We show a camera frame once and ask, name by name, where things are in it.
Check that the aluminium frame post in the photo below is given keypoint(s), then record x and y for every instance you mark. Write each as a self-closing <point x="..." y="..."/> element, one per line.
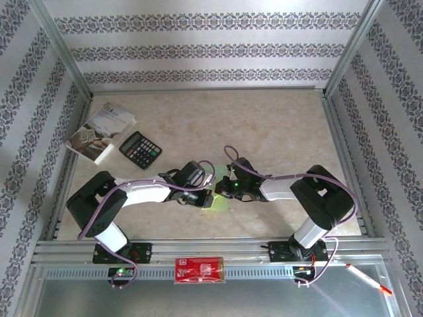
<point x="57" y="46"/>
<point x="353" y="46"/>

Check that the thin aluminium frame rail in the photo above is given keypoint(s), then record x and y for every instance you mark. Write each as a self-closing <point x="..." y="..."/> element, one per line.
<point x="205" y="89"/>

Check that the black desk calculator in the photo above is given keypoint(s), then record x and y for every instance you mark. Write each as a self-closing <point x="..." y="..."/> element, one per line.
<point x="140" y="150"/>

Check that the white red marker pen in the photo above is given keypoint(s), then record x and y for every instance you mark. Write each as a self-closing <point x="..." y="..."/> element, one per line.
<point x="365" y="276"/>

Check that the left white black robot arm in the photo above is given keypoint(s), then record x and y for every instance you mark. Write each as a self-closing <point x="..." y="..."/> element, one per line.
<point x="99" y="204"/>

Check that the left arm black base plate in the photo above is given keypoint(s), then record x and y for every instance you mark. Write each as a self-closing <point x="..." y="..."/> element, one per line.
<point x="142" y="252"/>

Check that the wide aluminium profile rail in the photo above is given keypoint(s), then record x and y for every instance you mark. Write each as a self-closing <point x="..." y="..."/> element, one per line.
<point x="205" y="247"/>

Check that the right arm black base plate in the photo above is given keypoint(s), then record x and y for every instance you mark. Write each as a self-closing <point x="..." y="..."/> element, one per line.
<point x="279" y="252"/>

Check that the paperback book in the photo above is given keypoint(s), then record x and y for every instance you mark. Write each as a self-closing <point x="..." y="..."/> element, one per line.
<point x="99" y="132"/>

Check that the grey sheet metal panel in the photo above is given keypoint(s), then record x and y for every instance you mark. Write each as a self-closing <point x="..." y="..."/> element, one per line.
<point x="205" y="298"/>

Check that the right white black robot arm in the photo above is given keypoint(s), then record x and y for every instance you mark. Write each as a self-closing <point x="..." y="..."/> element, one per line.
<point x="324" y="198"/>

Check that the red packet in plastic sleeve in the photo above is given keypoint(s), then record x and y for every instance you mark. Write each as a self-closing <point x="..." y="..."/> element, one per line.
<point x="198" y="270"/>

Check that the slotted aluminium table rail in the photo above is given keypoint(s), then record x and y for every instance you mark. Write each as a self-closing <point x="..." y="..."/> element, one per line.
<point x="343" y="148"/>
<point x="56" y="211"/>

